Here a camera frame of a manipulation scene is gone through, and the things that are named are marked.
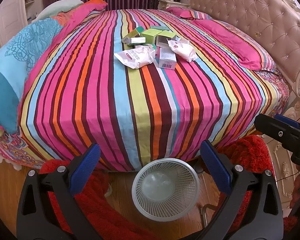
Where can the silver printed box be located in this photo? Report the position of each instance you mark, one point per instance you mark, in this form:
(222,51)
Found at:
(167,58)

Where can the white door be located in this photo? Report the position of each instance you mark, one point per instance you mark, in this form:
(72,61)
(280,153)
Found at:
(12,19)

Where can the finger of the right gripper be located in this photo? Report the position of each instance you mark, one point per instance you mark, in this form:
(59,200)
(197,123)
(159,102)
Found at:
(287,120)
(275,129)

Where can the white tissue pack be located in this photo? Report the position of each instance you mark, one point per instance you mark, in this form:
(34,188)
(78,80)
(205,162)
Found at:
(184,50)
(137,57)

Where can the lime green box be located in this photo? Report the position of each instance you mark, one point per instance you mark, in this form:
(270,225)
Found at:
(150,35)

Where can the teal flat box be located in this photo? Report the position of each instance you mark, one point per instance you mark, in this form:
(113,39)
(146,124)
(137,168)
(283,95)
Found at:
(158,27)

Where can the pale green pillow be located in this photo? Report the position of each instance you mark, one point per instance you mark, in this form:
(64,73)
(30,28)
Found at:
(57,7)

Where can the silver small box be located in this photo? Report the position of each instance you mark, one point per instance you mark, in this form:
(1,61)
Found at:
(136,41)

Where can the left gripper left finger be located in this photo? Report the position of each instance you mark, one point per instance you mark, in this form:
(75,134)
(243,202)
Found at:
(36,218)

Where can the white mesh trash basket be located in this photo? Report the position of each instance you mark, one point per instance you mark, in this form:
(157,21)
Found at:
(165,189)

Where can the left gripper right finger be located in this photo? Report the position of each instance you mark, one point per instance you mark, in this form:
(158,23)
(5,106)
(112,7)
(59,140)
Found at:
(263,218)

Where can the pink far pillow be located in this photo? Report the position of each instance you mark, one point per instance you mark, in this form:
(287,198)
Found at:
(188,14)

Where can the blue patterned quilt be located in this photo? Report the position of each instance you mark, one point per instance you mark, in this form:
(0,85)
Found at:
(17,58)

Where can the pink near pillow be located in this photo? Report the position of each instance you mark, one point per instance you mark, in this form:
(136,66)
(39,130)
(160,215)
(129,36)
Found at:
(251,55)

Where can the pink pillow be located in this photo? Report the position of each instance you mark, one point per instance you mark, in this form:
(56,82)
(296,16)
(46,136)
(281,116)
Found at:
(188,14)
(251,55)

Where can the red shaggy rug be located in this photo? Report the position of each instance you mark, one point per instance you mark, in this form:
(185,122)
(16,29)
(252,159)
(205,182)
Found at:
(249,151)

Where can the green open box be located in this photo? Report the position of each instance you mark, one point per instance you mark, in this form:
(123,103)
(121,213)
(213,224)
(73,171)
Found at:
(163,37)

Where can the green floral box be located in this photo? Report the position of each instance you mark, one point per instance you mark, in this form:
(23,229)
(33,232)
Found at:
(150,45)

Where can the metal chair leg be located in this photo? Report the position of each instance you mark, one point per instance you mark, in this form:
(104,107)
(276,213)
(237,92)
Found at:
(203,213)

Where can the pink orange blanket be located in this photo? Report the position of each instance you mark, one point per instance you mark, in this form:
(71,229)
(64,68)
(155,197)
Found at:
(71,19)

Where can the pink tufted headboard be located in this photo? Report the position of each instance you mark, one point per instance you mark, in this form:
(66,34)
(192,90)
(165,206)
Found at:
(274,24)

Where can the green teal long box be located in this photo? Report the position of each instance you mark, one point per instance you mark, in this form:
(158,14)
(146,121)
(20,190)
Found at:
(134,33)

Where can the cream nightstand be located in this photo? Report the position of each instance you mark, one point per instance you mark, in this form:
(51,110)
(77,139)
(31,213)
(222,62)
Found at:
(163,4)

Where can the colourful striped bed cover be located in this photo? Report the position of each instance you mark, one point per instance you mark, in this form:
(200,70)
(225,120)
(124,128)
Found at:
(80,93)

